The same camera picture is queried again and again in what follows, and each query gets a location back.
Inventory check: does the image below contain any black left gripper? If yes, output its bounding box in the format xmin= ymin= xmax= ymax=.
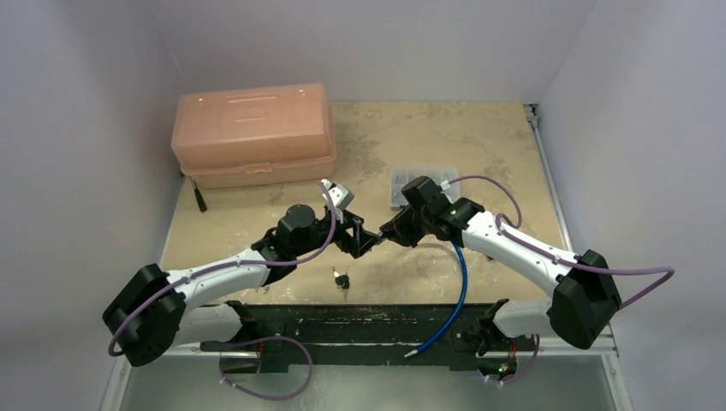
xmin=293 ymin=206 xmax=379 ymax=258

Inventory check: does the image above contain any blue cable lock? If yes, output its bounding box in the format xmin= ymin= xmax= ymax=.
xmin=403 ymin=242 xmax=469 ymax=360

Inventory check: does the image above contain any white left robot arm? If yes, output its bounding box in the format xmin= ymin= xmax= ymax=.
xmin=102 ymin=205 xmax=383 ymax=366

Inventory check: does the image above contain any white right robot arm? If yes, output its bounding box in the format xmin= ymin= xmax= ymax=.
xmin=380 ymin=176 xmax=622 ymax=349

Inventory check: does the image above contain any black-headed key bunch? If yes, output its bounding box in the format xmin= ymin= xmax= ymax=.
xmin=332 ymin=265 xmax=350 ymax=303

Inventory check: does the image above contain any clear plastic screw organizer box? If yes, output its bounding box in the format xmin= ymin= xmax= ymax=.
xmin=390 ymin=165 xmax=460 ymax=211

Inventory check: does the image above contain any orange plastic toolbox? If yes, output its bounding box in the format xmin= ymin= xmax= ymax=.
xmin=171 ymin=83 xmax=337 ymax=188

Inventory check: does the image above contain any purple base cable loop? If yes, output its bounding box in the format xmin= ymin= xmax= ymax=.
xmin=218 ymin=334 xmax=315 ymax=402

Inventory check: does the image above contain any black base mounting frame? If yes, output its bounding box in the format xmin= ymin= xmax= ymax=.
xmin=200 ymin=303 xmax=535 ymax=373

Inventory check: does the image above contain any black-handled tool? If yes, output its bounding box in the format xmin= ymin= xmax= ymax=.
xmin=189 ymin=178 xmax=208 ymax=213

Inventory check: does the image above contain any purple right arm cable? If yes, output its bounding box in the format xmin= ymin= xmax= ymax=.
xmin=443 ymin=174 xmax=676 ymax=312

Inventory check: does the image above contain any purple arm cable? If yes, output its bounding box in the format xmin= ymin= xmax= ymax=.
xmin=443 ymin=174 xmax=676 ymax=312
xmin=107 ymin=180 xmax=338 ymax=357

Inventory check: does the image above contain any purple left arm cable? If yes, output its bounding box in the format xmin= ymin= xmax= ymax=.
xmin=107 ymin=180 xmax=338 ymax=357

